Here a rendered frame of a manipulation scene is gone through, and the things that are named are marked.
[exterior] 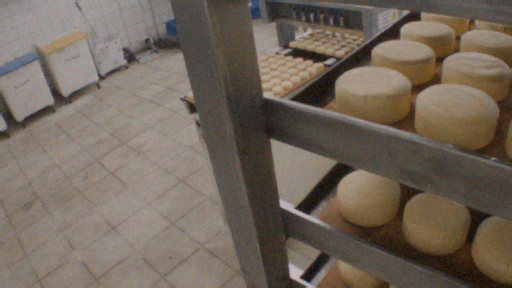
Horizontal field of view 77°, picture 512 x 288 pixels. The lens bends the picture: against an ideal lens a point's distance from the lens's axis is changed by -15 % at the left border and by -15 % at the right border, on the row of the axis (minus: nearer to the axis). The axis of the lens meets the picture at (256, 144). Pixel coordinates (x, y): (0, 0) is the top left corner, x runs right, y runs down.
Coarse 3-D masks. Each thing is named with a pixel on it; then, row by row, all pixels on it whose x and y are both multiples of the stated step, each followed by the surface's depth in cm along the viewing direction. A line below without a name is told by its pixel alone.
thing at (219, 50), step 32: (192, 0) 17; (224, 0) 18; (192, 32) 19; (224, 32) 18; (192, 64) 20; (224, 64) 19; (256, 64) 21; (224, 96) 20; (256, 96) 22; (224, 128) 21; (256, 128) 22; (224, 160) 23; (256, 160) 23; (224, 192) 25; (256, 192) 24; (256, 224) 25; (256, 256) 27
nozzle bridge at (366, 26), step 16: (272, 0) 194; (288, 0) 186; (272, 16) 206; (288, 16) 203; (336, 16) 179; (352, 16) 172; (368, 16) 156; (384, 16) 163; (400, 16) 174; (288, 32) 221; (336, 32) 178; (352, 32) 171; (368, 32) 161
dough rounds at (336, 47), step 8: (320, 32) 212; (328, 32) 210; (296, 40) 205; (304, 40) 206; (312, 40) 202; (320, 40) 200; (328, 40) 201; (336, 40) 197; (344, 40) 195; (352, 40) 195; (360, 40) 193; (304, 48) 197; (312, 48) 192; (320, 48) 190; (328, 48) 190; (336, 48) 187; (344, 48) 186; (352, 48) 186; (336, 56) 182; (344, 56) 182
